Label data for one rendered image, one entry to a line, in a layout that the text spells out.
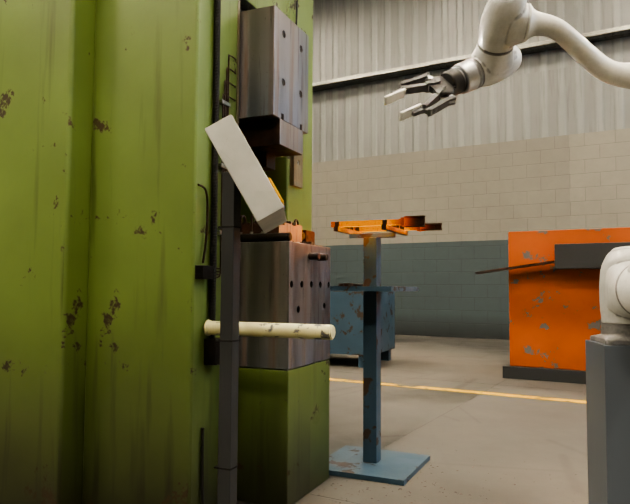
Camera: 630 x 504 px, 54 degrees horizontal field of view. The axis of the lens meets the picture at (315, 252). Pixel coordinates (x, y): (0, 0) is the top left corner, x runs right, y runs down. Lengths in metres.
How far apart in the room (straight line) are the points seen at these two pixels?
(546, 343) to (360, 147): 6.16
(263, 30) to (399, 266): 8.14
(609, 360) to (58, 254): 1.73
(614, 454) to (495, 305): 7.92
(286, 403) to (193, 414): 0.33
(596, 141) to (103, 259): 8.31
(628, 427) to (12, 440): 1.93
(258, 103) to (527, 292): 3.72
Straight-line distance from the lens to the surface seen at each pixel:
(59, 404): 2.25
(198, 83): 2.11
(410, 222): 2.51
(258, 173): 1.61
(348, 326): 5.97
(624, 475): 1.94
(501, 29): 1.83
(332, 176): 10.94
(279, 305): 2.16
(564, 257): 5.32
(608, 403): 1.89
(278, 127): 2.28
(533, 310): 5.53
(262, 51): 2.34
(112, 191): 2.23
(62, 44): 2.39
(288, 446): 2.22
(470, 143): 10.10
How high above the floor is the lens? 0.75
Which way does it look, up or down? 3 degrees up
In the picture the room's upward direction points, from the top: straight up
